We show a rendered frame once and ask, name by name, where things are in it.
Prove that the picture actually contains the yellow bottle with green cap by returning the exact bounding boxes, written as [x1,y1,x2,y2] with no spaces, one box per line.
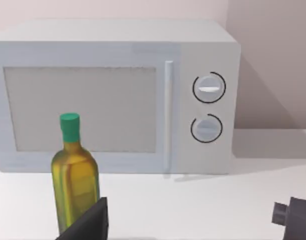
[51,112,101,234]

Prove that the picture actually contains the microwave door handle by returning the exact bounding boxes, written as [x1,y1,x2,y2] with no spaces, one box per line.
[164,60,174,174]

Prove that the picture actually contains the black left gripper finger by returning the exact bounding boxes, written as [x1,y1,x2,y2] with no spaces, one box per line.
[55,196,110,240]

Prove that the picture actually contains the pale microwave oven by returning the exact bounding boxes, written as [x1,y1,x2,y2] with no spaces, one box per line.
[0,19,241,176]

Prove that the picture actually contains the microwave knob with grey bar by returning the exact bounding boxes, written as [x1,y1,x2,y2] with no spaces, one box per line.
[190,113,223,144]

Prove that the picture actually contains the microwave door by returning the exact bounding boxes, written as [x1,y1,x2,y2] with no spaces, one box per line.
[0,41,181,175]

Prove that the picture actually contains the microwave knob with white bar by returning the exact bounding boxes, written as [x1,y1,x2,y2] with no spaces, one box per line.
[192,71,226,103]

